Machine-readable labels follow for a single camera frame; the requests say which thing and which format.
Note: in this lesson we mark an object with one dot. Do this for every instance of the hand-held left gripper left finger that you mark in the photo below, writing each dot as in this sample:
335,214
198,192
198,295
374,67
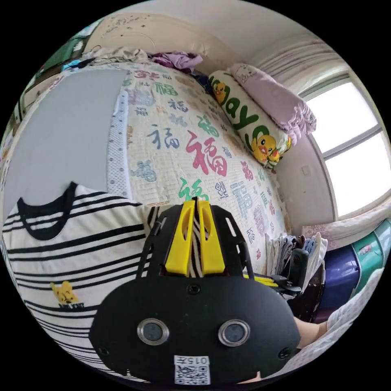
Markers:
178,244

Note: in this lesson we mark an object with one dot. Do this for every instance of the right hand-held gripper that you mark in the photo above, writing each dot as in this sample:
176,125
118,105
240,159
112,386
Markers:
288,288

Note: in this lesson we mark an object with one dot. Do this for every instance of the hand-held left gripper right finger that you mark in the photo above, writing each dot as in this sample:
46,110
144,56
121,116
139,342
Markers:
212,250

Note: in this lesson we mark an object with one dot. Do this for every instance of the black and white striped shirt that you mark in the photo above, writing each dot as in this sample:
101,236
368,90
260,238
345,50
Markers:
76,244

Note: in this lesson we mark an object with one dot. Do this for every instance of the person's right forearm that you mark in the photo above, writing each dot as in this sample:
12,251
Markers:
351,314

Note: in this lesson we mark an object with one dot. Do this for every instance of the person's right hand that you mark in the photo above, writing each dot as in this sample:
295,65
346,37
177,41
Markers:
313,333

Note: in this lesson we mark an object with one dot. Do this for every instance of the person's left hand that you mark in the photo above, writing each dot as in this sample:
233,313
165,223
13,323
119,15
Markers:
250,380

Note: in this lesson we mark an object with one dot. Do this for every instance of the stack of folded clothes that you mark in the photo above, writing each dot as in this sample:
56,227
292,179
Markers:
284,247

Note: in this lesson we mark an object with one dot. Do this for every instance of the purple storage bin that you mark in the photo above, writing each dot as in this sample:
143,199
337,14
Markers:
340,278

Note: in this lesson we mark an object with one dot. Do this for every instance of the bed with printed cream quilt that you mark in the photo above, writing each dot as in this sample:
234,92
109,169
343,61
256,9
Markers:
171,171

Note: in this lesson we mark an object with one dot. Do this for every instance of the pink floral quilt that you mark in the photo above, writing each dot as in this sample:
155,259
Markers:
345,229

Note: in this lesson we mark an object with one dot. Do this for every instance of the person's body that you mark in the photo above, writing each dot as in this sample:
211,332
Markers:
330,354

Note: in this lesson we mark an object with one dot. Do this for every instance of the green storage bin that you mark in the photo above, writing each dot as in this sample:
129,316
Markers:
371,250

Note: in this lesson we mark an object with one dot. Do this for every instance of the white pillow with duck print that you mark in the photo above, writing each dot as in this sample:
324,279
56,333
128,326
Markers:
244,116

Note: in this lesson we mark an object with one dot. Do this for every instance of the lilac pillow with frill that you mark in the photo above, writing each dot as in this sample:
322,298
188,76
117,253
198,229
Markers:
275,97

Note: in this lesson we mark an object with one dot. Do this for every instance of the window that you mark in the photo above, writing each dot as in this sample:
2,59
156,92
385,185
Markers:
351,137

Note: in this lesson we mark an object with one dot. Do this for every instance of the grey mat with dotted border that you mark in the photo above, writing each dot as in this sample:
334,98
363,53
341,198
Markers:
61,122

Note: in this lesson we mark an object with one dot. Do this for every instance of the pile of clothes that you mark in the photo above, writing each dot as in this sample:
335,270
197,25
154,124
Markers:
177,61

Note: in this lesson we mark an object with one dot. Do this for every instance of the white curtain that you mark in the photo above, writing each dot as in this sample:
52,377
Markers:
299,64

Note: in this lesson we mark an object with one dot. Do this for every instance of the cream headboard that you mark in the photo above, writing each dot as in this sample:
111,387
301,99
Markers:
159,33

